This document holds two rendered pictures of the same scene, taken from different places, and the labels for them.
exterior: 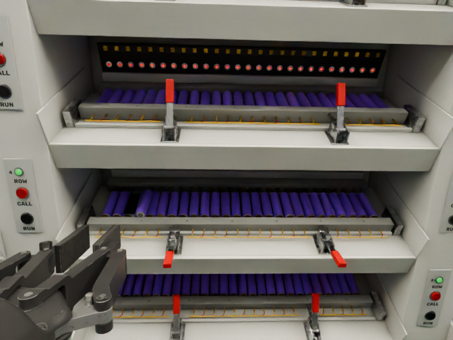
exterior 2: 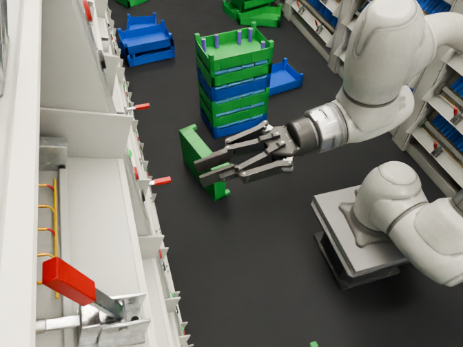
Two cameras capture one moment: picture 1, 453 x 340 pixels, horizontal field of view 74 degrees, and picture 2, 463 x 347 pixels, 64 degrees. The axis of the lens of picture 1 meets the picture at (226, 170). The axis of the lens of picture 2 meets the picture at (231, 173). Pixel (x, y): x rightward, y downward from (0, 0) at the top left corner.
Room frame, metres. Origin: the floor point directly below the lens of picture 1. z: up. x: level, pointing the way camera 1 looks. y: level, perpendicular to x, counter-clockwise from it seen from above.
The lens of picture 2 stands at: (0.40, 0.62, 1.33)
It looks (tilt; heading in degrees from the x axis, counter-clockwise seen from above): 49 degrees down; 254
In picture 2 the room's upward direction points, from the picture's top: straight up
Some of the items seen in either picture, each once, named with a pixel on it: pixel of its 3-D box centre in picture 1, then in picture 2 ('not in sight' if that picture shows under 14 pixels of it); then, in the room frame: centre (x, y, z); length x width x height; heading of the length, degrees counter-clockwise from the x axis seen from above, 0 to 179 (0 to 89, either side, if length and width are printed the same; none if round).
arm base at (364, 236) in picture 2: not in sight; (371, 213); (-0.27, 0.04, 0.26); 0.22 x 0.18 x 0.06; 85
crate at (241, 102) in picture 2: not in sight; (233, 89); (-0.02, -0.84, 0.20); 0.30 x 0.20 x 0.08; 7
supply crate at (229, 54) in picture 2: not in sight; (233, 45); (-0.02, -0.84, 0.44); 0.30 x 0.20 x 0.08; 7
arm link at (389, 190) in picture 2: not in sight; (388, 194); (-0.27, 0.07, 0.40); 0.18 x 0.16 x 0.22; 100
